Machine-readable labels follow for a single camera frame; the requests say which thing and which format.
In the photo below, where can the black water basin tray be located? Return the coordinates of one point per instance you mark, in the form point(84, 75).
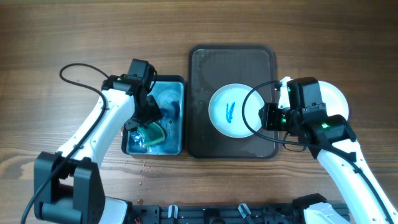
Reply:
point(169, 93)

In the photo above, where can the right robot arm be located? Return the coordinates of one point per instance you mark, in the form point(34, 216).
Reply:
point(359, 188)

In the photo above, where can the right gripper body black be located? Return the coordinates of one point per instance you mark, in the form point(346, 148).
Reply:
point(282, 120)

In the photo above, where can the green yellow sponge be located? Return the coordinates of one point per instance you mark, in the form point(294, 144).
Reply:
point(151, 134)

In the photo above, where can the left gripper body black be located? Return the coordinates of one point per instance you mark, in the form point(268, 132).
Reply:
point(135, 116)

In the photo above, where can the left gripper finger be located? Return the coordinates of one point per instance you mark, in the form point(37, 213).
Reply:
point(153, 111)
point(131, 125)

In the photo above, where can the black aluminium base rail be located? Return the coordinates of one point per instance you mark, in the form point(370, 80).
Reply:
point(266, 214)

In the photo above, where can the white plate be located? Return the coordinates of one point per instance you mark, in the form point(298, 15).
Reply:
point(334, 99)
point(234, 112)

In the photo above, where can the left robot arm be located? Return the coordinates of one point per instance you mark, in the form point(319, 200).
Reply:
point(67, 183)

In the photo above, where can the dark brown serving tray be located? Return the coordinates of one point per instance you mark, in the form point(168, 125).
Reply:
point(211, 67)

